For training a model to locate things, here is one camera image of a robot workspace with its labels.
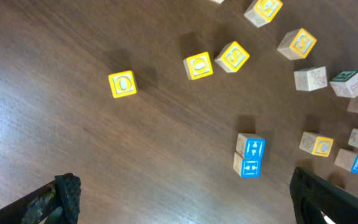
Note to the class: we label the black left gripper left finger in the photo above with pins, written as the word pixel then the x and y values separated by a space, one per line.
pixel 56 202

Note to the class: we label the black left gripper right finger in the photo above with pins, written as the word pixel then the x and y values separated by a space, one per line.
pixel 313 197

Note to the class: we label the green R block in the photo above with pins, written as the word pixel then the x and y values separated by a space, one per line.
pixel 345 84

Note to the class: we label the yellow S block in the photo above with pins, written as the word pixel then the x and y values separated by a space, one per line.
pixel 232 57
pixel 297 44

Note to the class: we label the yellow C block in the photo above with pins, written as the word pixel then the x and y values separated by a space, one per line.
pixel 316 144

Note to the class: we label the blue P block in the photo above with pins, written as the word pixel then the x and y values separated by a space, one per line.
pixel 347 160

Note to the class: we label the blue H block lower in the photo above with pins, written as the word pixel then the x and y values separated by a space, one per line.
pixel 245 167

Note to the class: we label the blue h block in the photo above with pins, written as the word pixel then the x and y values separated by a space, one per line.
pixel 245 167
pixel 250 146

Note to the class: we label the blue H block upper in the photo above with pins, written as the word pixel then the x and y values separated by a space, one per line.
pixel 250 146

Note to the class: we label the plain wooden red-side block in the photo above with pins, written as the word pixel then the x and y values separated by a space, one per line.
pixel 310 79

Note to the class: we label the yellow O block near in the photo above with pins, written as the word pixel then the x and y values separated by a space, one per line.
pixel 122 84

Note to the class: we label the yellow o block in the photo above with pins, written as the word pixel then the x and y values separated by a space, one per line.
pixel 122 84
pixel 198 66

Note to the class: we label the yellow O block far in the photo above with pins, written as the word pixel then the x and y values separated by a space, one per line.
pixel 198 66

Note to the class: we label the yellow G block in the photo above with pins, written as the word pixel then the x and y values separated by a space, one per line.
pixel 262 12

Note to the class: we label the red Y block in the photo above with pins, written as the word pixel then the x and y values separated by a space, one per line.
pixel 217 1

